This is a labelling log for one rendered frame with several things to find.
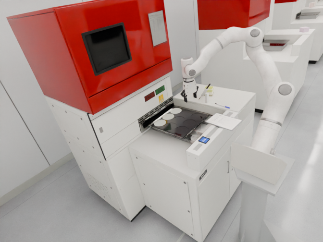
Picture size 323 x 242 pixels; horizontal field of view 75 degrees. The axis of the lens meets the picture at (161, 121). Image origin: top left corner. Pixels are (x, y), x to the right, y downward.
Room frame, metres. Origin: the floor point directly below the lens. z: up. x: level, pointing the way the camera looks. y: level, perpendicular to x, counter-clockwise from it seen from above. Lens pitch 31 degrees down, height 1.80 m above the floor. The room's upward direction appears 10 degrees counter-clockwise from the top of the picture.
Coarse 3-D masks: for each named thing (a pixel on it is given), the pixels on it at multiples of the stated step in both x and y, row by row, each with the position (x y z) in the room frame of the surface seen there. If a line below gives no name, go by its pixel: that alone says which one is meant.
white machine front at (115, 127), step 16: (160, 80) 1.67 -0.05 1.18; (128, 96) 1.42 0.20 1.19; (144, 96) 1.52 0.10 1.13; (112, 112) 1.31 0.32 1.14; (128, 112) 1.39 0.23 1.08; (144, 112) 1.50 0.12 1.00; (96, 128) 1.20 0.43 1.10; (112, 128) 1.28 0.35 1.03; (128, 128) 1.37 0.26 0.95; (112, 144) 1.25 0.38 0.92; (128, 144) 1.34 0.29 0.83
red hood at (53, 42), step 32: (96, 0) 1.33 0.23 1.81; (128, 0) 1.49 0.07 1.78; (160, 0) 1.69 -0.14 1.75; (32, 32) 1.43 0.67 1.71; (64, 32) 1.17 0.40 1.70; (96, 32) 1.30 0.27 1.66; (128, 32) 1.45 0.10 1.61; (160, 32) 1.65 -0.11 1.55; (32, 64) 1.64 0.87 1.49; (64, 64) 1.24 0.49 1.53; (96, 64) 1.25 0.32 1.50; (128, 64) 1.41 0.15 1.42; (160, 64) 1.62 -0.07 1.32; (64, 96) 1.38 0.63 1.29; (96, 96) 1.20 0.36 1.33
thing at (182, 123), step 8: (168, 112) 1.60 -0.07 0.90; (184, 112) 1.55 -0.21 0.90; (192, 112) 1.52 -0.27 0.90; (168, 120) 1.47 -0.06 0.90; (176, 120) 1.45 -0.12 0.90; (184, 120) 1.43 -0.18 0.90; (192, 120) 1.41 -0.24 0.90; (200, 120) 1.38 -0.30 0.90; (160, 128) 1.37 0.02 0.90; (168, 128) 1.35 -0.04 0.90; (176, 128) 1.33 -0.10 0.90; (184, 128) 1.31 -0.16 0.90; (192, 128) 1.29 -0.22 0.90
